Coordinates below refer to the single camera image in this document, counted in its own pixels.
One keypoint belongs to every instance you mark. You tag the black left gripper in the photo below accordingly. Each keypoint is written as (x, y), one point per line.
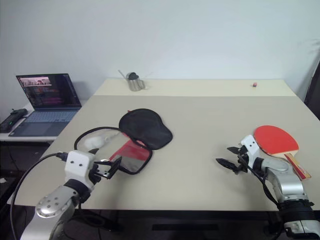
(93, 176)

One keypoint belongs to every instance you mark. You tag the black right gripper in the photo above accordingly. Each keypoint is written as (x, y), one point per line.
(243, 162)

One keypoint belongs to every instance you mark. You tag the red table tennis paddle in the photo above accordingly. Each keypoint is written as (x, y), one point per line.
(272, 140)

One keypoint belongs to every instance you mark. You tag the black paddle case clear window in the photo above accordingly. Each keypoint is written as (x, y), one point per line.
(147, 130)

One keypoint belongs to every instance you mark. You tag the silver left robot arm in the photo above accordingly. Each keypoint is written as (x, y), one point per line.
(50, 202)

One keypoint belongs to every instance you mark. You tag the open grey laptop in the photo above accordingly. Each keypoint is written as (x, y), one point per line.
(47, 117)

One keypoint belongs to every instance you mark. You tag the small red object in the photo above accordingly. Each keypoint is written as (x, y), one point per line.
(254, 84)

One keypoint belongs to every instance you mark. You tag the steel mug with black lid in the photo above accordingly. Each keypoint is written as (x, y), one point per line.
(135, 83)

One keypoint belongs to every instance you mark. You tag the white side table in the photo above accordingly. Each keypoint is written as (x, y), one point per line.
(25, 138)

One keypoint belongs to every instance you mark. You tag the thin metal straw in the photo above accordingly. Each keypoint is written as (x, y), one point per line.
(122, 74)

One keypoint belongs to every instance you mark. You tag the black handheld controller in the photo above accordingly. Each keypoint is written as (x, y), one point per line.
(11, 120)

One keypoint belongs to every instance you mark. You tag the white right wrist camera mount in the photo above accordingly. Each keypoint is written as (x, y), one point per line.
(251, 147)

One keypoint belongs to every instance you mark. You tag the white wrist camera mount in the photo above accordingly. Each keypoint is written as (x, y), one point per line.
(251, 147)
(78, 167)

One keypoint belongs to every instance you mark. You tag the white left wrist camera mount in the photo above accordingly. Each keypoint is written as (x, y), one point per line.
(78, 167)

